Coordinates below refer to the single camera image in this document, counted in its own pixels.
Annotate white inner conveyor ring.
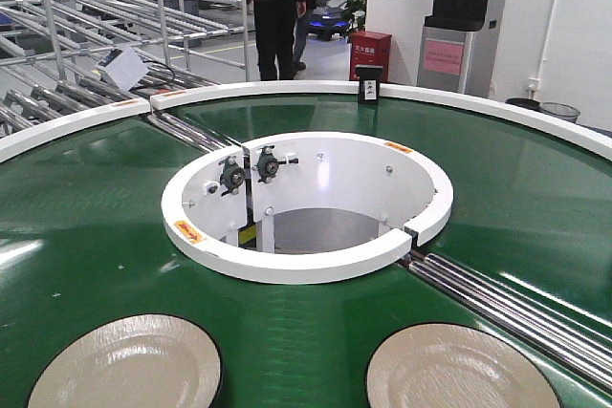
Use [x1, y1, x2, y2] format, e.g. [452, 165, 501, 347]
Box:
[161, 130, 454, 286]

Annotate black sensor box on rim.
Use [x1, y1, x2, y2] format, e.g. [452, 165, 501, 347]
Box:
[355, 64, 383, 105]

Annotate steel conveyor rollers right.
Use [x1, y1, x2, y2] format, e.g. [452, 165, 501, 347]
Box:
[398, 250, 611, 393]

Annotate metal roller rack shelving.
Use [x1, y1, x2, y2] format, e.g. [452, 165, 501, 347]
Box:
[1, 0, 252, 136]

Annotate beige plate black rim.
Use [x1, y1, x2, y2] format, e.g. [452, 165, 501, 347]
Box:
[27, 313, 222, 407]
[365, 323, 561, 407]

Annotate steel conveyor rollers left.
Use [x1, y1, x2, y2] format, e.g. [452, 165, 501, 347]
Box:
[145, 111, 243, 153]

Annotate white outer conveyor rim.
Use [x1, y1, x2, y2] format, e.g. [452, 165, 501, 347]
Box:
[1, 80, 611, 161]

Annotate mesh waste bin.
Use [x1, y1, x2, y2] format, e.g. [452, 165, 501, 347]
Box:
[539, 102, 580, 123]

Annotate black water dispenser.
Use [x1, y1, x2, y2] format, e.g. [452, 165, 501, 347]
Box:
[417, 0, 488, 93]

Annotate red fire extinguisher box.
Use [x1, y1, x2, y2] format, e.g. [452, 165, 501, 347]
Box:
[348, 31, 392, 83]

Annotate steel conveyor rollers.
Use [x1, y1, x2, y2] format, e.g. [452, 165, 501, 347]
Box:
[145, 111, 243, 153]
[398, 250, 611, 393]

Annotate white control box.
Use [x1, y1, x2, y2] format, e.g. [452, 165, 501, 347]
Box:
[96, 45, 148, 91]

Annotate blue lit mobile robot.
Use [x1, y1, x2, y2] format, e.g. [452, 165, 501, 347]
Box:
[308, 7, 349, 41]

